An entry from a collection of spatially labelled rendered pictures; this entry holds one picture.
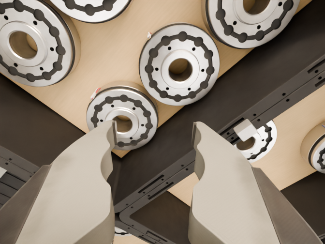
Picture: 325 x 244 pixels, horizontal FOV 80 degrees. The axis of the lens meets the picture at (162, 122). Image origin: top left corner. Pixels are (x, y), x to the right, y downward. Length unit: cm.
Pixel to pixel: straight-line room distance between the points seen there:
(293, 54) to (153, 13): 17
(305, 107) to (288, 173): 15
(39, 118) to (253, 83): 28
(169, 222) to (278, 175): 24
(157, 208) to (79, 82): 25
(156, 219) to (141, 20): 30
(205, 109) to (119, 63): 13
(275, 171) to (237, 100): 25
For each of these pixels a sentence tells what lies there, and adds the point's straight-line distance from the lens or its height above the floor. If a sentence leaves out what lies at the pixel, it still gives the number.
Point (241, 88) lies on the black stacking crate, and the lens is 25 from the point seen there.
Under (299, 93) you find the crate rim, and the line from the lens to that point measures 24.
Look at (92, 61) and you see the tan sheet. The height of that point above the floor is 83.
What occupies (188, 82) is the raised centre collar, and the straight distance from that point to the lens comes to 26.
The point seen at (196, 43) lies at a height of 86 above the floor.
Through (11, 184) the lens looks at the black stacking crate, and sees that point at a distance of 49.
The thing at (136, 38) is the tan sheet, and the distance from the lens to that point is 28.
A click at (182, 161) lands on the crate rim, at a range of 24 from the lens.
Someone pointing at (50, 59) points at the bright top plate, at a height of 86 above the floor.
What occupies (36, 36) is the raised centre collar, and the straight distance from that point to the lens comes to 27.
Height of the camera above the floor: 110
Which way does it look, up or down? 59 degrees down
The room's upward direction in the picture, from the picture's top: 175 degrees clockwise
